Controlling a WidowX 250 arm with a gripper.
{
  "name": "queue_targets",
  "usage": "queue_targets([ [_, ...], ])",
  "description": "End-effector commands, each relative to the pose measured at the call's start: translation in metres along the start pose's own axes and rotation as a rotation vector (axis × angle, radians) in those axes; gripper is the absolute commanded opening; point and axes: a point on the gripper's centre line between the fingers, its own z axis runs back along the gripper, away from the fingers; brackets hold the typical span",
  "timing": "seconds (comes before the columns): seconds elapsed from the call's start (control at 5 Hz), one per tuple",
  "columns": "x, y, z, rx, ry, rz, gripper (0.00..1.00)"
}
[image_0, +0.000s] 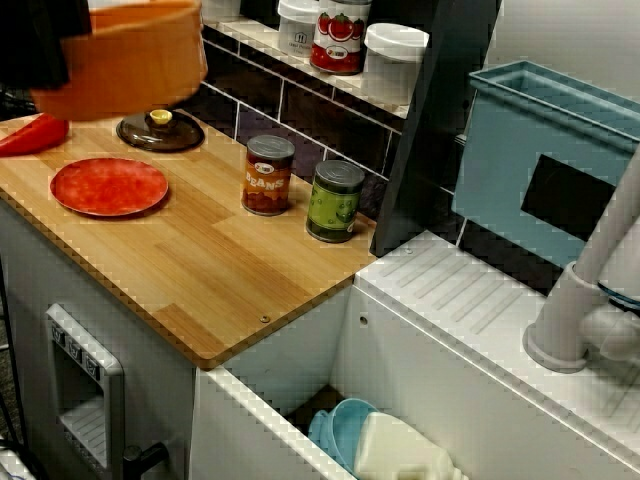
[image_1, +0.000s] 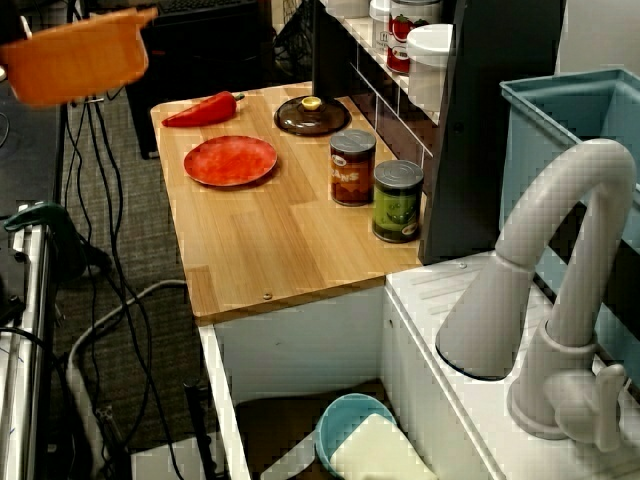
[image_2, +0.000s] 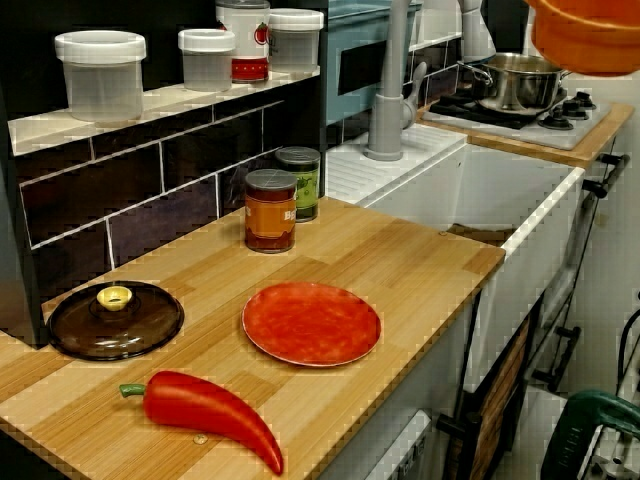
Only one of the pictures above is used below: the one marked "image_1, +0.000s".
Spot black keyboard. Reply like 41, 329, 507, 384
154, 0, 259, 24

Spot brown lid with yellow knob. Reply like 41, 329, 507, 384
273, 96, 353, 137

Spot small printed white jar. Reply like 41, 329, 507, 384
368, 0, 392, 56

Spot tomato print can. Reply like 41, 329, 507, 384
387, 0, 445, 76

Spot green clamp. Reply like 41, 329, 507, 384
3, 202, 89, 281

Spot grey toy faucet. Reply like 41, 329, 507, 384
434, 138, 639, 451

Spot teal plastic bin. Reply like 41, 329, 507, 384
499, 68, 640, 386

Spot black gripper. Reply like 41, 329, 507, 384
0, 0, 25, 45

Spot black rod stand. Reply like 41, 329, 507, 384
182, 379, 221, 480

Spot aluminium extrusion bar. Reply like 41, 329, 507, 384
92, 404, 129, 480

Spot dark kitchen upright panel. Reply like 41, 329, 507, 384
419, 0, 569, 266
312, 0, 354, 109

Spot metal frame rail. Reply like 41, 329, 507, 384
0, 224, 54, 480

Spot white lidded plastic jar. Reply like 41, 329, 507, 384
406, 23, 455, 101

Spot black desk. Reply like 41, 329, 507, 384
0, 99, 66, 221

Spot dark tiled backsplash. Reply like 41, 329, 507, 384
344, 29, 441, 201

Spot orange plastic toy pot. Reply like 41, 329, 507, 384
0, 7, 160, 109

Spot brown beans can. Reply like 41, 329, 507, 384
328, 129, 377, 207

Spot white tiled shelf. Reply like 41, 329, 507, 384
319, 0, 444, 126

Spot black cable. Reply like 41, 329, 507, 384
74, 97, 184, 480
62, 102, 114, 271

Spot green pickle can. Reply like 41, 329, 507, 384
372, 159, 425, 245

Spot white sink basin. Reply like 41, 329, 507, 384
197, 249, 640, 480

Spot red toy chili pepper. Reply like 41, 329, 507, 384
161, 91, 247, 129

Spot black computer tower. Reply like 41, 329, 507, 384
124, 0, 274, 161

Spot light blue bowl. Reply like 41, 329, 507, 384
314, 393, 399, 476

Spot red round plate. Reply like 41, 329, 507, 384
183, 135, 279, 189

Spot grey hose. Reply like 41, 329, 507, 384
67, 278, 189, 480

